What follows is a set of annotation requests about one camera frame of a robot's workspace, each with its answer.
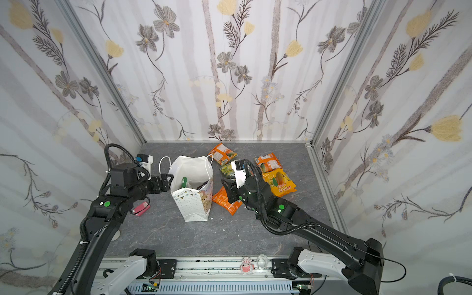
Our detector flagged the orange chips packet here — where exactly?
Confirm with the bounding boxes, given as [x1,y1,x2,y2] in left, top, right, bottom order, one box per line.
[212,187,243,216]

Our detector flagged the white cartoon paper bag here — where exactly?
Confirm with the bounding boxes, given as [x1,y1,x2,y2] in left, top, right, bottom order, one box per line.
[168,156,214,222]

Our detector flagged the green snack packet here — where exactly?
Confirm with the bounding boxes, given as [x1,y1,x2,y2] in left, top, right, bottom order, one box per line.
[181,177,188,189]

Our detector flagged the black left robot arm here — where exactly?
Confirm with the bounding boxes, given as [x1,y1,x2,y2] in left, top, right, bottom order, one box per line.
[50,143,174,295]

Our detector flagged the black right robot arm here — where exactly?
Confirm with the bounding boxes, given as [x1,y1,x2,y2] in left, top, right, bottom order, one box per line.
[221,160,388,295]

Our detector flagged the yellow mango snack bag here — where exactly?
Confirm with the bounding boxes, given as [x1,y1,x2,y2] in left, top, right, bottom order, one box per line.
[263,168,297,197]

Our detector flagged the green yellow candy packet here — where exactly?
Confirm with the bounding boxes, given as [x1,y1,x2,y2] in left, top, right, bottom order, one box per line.
[220,162,235,178]

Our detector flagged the pink eraser block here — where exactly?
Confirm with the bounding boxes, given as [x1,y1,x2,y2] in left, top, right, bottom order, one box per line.
[131,201,150,216]

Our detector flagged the orange mango snack packet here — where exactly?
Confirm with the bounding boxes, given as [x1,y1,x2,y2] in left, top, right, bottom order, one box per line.
[209,143,238,166]

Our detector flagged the orange white snack packet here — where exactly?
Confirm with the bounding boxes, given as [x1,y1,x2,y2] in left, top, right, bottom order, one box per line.
[255,153,283,173]

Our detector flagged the clear glass ornament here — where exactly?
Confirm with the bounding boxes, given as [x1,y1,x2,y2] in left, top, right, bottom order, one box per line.
[256,254,269,269]

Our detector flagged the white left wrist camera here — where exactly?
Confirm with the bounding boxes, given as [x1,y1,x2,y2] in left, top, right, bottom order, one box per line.
[135,154,154,179]

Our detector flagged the black corrugated hose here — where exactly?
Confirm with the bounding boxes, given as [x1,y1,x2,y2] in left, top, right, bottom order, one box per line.
[437,274,472,295]

